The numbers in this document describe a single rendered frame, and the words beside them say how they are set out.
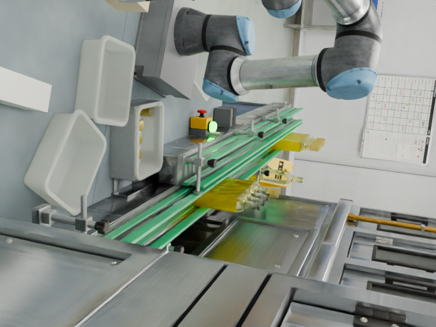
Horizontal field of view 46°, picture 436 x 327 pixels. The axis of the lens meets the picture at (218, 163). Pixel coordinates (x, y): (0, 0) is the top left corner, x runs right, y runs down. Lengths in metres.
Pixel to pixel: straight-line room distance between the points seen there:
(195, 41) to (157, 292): 1.09
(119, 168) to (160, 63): 0.34
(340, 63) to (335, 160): 6.39
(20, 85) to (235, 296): 0.66
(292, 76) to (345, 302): 0.83
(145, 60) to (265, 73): 0.38
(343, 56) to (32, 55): 0.73
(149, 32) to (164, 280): 1.06
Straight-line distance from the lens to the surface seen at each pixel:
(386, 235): 2.05
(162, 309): 0.62
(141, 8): 1.13
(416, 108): 7.50
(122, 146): 1.53
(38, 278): 0.73
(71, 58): 1.36
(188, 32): 1.62
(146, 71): 1.59
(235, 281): 0.69
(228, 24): 1.60
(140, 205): 1.49
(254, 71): 1.48
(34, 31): 1.25
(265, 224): 1.93
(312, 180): 7.80
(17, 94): 1.12
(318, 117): 7.61
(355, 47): 1.33
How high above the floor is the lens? 1.53
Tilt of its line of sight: 18 degrees down
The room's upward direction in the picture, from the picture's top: 98 degrees clockwise
